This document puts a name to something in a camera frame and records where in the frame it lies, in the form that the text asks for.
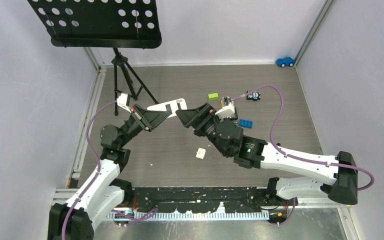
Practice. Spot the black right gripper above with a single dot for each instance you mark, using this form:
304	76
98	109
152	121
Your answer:
189	117

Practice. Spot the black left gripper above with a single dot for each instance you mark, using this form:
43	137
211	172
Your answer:
150	119

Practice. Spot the red and white remote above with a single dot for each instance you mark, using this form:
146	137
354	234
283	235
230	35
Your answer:
171	106

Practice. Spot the white remote battery cover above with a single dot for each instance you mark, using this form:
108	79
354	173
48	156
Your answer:
200	153

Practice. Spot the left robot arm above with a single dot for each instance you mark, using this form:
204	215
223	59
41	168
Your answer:
83	212

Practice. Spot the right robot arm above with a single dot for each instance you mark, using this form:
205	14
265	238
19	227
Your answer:
334	176

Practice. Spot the lime green block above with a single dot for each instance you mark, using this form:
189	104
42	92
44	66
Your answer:
213	96

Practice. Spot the blue flat brick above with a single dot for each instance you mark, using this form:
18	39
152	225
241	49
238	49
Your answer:
245	123

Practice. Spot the black tripod music stand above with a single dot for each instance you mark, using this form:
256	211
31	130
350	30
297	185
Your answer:
114	24

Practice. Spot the blue toy car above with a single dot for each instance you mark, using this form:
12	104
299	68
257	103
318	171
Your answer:
285	62

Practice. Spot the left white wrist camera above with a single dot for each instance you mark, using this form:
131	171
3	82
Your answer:
123	101

